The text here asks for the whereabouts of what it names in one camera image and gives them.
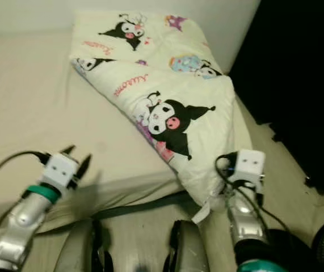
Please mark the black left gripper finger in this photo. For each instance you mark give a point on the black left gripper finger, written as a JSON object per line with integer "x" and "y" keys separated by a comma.
{"x": 85, "y": 163}
{"x": 68, "y": 149}

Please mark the cream cartoon print blanket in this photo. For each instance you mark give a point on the cream cartoon print blanket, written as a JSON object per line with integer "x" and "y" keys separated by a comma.
{"x": 173, "y": 79}

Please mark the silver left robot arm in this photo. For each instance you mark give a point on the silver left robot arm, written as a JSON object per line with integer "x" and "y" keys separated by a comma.
{"x": 20, "y": 226}

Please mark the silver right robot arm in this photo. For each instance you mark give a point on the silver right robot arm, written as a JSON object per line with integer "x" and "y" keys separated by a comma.
{"x": 249, "y": 232}

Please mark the bed with beige sheet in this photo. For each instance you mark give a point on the bed with beige sheet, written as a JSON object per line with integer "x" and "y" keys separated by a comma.
{"x": 25, "y": 102}

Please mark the black cabinet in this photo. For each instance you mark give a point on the black cabinet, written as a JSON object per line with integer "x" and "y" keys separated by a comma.
{"x": 286, "y": 68}

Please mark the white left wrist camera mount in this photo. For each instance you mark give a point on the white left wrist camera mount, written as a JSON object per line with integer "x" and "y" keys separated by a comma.
{"x": 60, "y": 170}

